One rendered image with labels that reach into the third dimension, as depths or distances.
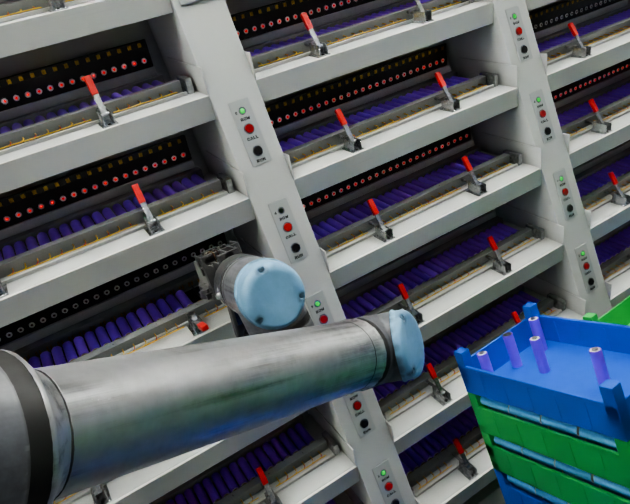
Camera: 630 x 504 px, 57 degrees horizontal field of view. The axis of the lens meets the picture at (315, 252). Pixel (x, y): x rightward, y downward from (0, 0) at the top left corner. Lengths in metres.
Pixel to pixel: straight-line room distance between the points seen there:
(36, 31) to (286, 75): 0.43
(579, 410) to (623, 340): 0.20
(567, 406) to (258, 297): 0.46
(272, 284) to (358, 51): 0.62
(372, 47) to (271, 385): 0.87
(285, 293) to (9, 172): 0.50
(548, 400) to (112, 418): 0.68
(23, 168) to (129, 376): 0.66
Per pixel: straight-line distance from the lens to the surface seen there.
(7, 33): 1.08
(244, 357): 0.51
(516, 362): 1.09
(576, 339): 1.13
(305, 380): 0.57
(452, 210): 1.31
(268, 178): 1.10
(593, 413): 0.89
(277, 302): 0.77
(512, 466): 1.11
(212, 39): 1.12
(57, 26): 1.09
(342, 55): 1.21
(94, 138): 1.05
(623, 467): 0.92
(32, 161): 1.04
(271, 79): 1.13
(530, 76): 1.49
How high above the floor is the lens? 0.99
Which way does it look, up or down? 11 degrees down
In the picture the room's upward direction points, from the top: 21 degrees counter-clockwise
